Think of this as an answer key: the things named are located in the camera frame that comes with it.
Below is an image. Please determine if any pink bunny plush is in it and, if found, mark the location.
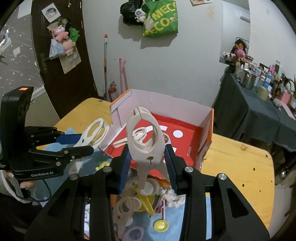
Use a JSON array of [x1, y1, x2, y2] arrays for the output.
[[234, 43, 246, 59]]

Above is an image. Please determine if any green shopping bag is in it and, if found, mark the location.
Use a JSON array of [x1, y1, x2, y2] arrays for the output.
[[142, 1, 178, 38]]

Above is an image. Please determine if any orange cardboard box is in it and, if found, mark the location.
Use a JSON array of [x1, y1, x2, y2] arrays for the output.
[[99, 88, 215, 172]]

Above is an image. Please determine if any grey plastic clamp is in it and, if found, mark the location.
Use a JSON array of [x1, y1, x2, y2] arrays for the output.
[[163, 133, 171, 145]]

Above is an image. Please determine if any beige pink plastic clamp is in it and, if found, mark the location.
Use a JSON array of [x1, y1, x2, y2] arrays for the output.
[[126, 106, 169, 190]]

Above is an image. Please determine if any yellow lid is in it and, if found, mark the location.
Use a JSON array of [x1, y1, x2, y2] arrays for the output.
[[154, 219, 169, 232]]

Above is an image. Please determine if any dark cloth side table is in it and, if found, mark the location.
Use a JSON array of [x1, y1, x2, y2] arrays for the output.
[[213, 73, 295, 152]]

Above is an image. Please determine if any cream plastic clamp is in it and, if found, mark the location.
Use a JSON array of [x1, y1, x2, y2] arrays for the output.
[[68, 117, 110, 175]]

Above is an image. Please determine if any green yellow bear toy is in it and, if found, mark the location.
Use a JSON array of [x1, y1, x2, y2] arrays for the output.
[[95, 161, 110, 171]]

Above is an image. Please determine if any lilac plastic clamp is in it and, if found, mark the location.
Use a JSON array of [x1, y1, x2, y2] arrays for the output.
[[121, 226, 144, 241]]

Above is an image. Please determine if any mop handle pole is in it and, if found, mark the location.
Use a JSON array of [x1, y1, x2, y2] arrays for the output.
[[104, 34, 108, 101]]

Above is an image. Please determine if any person left hand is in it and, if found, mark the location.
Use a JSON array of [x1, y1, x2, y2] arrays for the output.
[[3, 171, 37, 190]]

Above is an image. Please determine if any blue terry towel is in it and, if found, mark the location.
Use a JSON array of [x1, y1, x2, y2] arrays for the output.
[[34, 129, 254, 241]]

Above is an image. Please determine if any white plastic clamp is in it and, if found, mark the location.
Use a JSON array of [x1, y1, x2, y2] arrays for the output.
[[112, 127, 147, 148]]

